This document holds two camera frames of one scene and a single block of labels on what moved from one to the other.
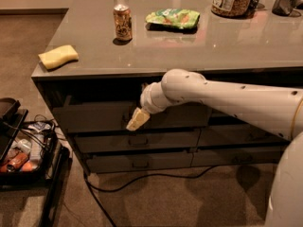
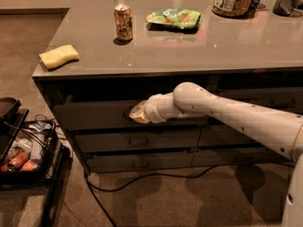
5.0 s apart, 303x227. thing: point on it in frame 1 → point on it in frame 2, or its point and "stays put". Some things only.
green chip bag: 174,18 stays put
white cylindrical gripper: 147,99 → 152,110
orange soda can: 122,22 stays put
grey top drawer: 86,113 stays put
